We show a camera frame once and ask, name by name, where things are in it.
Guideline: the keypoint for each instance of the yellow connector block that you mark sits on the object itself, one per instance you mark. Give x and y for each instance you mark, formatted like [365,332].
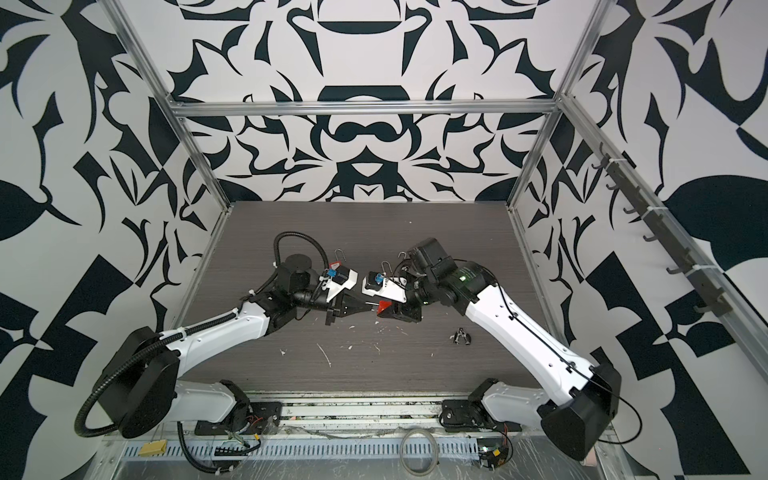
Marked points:
[153,448]

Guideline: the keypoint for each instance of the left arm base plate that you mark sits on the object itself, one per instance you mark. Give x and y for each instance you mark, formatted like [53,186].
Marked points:
[257,418]

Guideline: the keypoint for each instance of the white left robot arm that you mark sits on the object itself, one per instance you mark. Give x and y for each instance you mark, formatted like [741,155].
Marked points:
[143,386]

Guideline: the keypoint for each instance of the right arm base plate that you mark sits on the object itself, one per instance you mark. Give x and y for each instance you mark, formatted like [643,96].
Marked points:
[460,415]

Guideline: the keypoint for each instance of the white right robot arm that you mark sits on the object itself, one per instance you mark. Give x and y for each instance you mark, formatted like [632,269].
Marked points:
[575,401]

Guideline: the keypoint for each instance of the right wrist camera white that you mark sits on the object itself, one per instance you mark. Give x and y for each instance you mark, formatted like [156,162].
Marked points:
[381,285]

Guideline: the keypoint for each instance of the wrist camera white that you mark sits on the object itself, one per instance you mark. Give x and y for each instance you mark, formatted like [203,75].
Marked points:
[381,285]
[335,281]

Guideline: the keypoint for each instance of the bunch of keys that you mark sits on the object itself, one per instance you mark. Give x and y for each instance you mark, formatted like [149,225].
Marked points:
[460,336]

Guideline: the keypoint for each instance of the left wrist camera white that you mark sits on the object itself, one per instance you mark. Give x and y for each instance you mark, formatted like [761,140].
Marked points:
[335,281]

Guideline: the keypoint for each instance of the green lit circuit board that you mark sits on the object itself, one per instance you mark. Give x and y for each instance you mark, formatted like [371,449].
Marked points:
[493,455]

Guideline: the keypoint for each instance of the white perforated cable duct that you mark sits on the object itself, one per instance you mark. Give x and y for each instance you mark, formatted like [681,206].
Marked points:
[416,447]

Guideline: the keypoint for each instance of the red padlock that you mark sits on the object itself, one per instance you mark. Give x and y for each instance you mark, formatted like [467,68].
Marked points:
[384,309]
[340,259]

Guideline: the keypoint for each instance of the black hook rail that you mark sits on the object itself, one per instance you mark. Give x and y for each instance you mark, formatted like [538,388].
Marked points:
[665,230]

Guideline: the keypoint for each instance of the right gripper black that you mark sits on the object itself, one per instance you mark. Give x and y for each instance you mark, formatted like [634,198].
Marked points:
[404,311]

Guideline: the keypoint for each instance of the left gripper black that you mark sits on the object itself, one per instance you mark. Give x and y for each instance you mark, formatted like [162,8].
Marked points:
[339,307]

